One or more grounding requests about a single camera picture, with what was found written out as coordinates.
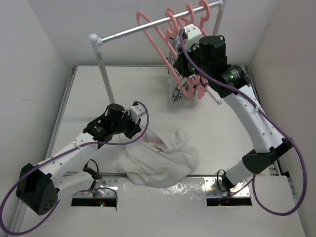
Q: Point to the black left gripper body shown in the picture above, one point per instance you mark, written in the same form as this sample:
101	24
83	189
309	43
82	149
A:
125	125

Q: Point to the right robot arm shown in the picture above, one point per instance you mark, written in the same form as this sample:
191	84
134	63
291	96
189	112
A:
233	85

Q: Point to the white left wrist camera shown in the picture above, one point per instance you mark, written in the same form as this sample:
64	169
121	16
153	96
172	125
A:
136	112

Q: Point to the white clothes rack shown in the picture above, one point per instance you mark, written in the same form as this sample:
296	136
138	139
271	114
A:
145	23

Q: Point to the pink hanger with printed shirt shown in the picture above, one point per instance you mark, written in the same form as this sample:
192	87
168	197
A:
172	31

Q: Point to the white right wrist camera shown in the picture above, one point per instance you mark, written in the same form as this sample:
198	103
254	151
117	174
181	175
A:
191	36

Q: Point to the empty pink hanger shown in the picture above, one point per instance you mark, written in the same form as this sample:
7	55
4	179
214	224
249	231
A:
206	17

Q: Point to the clear tape patch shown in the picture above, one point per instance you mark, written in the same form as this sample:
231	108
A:
187	195

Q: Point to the white t shirt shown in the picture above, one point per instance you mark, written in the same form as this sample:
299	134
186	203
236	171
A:
159	159

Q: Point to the black white printed shirt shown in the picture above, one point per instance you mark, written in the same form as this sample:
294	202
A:
175	90

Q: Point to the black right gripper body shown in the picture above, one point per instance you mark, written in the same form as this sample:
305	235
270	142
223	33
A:
186	68

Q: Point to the pink navy shirt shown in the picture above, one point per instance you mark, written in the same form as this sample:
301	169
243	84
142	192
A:
200	85

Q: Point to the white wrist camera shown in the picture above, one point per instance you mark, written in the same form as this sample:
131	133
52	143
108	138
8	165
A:
191	36
136	112

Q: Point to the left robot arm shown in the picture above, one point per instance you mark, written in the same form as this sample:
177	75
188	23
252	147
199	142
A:
45	183

